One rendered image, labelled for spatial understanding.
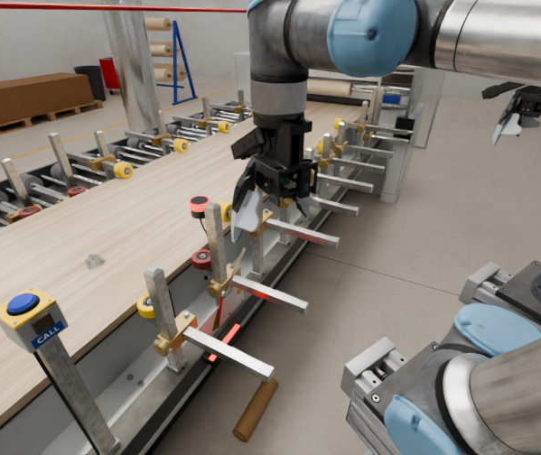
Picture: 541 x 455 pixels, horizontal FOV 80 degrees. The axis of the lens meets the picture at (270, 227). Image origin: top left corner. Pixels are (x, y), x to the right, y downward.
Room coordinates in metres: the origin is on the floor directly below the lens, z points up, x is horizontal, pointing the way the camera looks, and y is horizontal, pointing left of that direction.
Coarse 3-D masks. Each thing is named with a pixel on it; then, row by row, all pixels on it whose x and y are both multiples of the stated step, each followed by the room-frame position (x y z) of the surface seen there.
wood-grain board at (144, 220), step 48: (192, 144) 2.13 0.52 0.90; (96, 192) 1.42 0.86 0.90; (144, 192) 1.42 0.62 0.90; (192, 192) 1.42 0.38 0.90; (0, 240) 1.02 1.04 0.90; (48, 240) 1.02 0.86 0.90; (96, 240) 1.02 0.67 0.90; (144, 240) 1.02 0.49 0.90; (192, 240) 1.02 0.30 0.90; (0, 288) 0.76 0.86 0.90; (48, 288) 0.76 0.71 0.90; (96, 288) 0.76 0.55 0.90; (144, 288) 0.76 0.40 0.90; (0, 336) 0.57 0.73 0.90; (96, 336) 0.57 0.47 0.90; (0, 384) 0.44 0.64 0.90; (48, 384) 0.45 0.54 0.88
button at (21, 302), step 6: (24, 294) 0.40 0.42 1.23; (30, 294) 0.40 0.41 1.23; (12, 300) 0.38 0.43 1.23; (18, 300) 0.38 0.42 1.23; (24, 300) 0.38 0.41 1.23; (30, 300) 0.38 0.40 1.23; (12, 306) 0.37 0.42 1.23; (18, 306) 0.37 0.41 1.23; (24, 306) 0.37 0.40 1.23; (30, 306) 0.38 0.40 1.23
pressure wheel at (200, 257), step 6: (198, 252) 0.94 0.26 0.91; (204, 252) 0.94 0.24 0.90; (192, 258) 0.90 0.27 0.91; (198, 258) 0.90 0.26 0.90; (204, 258) 0.90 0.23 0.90; (192, 264) 0.90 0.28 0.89; (198, 264) 0.88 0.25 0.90; (204, 264) 0.88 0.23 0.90; (210, 264) 0.89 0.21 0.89; (204, 276) 0.91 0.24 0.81
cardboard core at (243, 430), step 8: (264, 384) 0.93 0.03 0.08; (272, 384) 0.93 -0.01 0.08; (256, 392) 0.89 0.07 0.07; (264, 392) 0.89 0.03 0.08; (272, 392) 0.90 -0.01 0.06; (256, 400) 0.84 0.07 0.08; (264, 400) 0.85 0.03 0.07; (248, 408) 0.81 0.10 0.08; (256, 408) 0.81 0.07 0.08; (264, 408) 0.82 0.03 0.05; (248, 416) 0.77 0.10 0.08; (256, 416) 0.78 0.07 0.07; (240, 424) 0.73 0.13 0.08; (248, 424) 0.74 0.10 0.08; (256, 424) 0.75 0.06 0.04; (240, 432) 0.70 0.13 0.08; (248, 432) 0.71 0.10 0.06; (240, 440) 0.70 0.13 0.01
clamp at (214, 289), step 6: (228, 270) 0.88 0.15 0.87; (240, 270) 0.90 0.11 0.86; (228, 276) 0.84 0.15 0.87; (210, 282) 0.82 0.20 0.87; (216, 282) 0.82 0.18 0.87; (228, 282) 0.83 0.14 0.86; (210, 288) 0.80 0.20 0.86; (216, 288) 0.79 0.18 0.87; (222, 288) 0.80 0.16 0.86; (210, 294) 0.80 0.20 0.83; (216, 294) 0.79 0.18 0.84
